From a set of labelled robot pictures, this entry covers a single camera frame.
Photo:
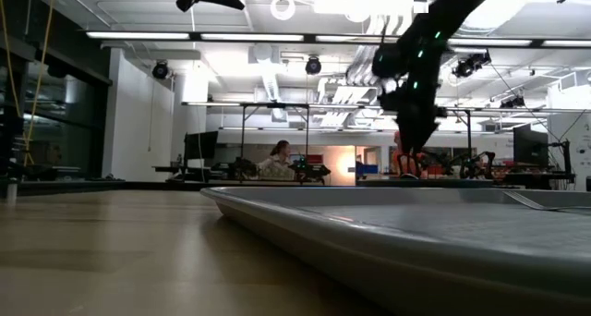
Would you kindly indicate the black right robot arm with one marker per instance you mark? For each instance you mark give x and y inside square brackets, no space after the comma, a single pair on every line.
[443,15]

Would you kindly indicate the background black robot arm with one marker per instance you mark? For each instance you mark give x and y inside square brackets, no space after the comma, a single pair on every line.
[475,167]
[242,169]

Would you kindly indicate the grey metal tray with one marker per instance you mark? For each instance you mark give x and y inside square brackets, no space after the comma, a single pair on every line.
[369,242]

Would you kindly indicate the blue storage bin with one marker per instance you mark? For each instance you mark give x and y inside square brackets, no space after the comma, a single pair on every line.
[367,169]

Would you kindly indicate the long ceiling light bar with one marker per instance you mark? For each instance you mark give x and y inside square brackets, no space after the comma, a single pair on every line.
[249,37]

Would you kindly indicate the background robot station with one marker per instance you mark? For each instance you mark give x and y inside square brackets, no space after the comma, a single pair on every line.
[308,170]

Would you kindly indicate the black computer monitor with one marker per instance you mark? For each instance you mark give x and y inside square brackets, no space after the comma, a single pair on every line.
[530,146]
[201,145]

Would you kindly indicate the black background gantry frame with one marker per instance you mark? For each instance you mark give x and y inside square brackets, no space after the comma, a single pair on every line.
[274,105]
[468,131]

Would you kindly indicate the black aluminium table frame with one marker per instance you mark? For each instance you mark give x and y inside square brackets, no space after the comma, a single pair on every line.
[138,185]

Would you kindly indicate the white post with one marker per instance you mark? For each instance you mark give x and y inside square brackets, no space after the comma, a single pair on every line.
[11,191]

